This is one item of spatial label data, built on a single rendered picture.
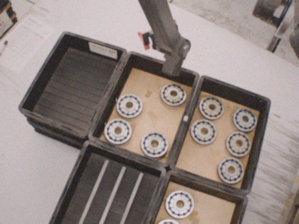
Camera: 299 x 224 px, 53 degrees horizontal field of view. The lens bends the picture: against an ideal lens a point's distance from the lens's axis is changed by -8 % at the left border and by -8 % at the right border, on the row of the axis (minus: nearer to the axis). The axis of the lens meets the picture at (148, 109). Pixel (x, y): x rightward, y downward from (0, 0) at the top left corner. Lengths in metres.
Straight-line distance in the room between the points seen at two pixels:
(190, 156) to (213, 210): 0.22
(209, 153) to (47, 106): 0.66
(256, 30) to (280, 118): 1.34
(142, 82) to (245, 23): 1.61
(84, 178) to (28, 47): 0.78
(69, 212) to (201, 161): 0.52
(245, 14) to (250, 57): 1.22
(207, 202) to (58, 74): 0.80
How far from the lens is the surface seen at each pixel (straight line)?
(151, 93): 1.31
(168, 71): 1.03
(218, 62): 1.60
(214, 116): 1.27
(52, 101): 1.34
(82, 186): 1.20
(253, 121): 1.31
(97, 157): 1.22
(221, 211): 1.21
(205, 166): 1.23
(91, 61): 1.41
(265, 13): 1.26
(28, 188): 1.39
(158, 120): 1.26
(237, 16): 2.81
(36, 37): 1.72
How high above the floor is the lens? 1.99
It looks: 65 degrees down
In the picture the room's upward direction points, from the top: 5 degrees clockwise
